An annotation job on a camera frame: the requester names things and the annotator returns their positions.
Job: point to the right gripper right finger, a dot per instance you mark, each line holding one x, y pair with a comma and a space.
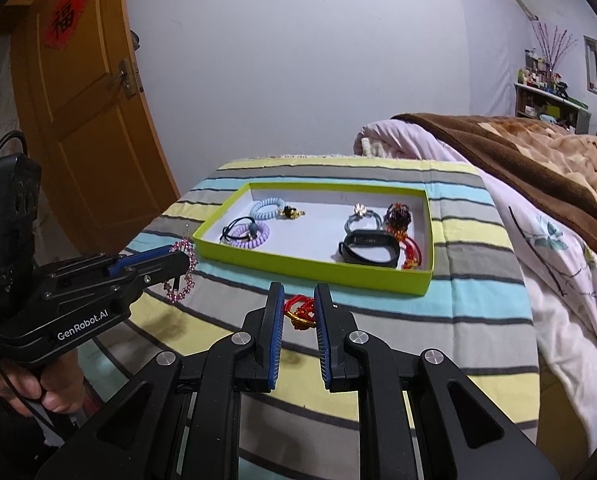
340, 360

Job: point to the black wristband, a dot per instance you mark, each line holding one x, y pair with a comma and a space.
370, 248

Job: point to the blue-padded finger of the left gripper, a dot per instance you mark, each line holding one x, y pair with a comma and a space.
154, 266

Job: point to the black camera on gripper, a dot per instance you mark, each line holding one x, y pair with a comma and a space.
19, 196

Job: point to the cluttered wooden shelf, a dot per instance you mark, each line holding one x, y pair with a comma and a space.
541, 94

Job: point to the brown fleece blanket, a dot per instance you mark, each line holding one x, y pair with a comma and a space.
554, 169

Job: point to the striped bed cloth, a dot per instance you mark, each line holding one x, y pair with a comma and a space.
476, 310

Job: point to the red door decoration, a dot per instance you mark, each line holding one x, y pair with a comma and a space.
64, 19

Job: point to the orange wooden door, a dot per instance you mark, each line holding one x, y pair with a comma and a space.
88, 125

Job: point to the branch decoration in vase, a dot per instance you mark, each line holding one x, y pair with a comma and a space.
554, 43

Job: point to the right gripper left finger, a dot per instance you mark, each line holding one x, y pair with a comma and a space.
259, 365

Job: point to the green shallow box tray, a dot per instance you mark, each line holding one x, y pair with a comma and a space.
307, 247

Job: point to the person's left hand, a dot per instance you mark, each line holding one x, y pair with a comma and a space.
60, 387

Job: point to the pink floral quilt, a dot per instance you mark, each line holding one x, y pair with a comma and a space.
559, 274

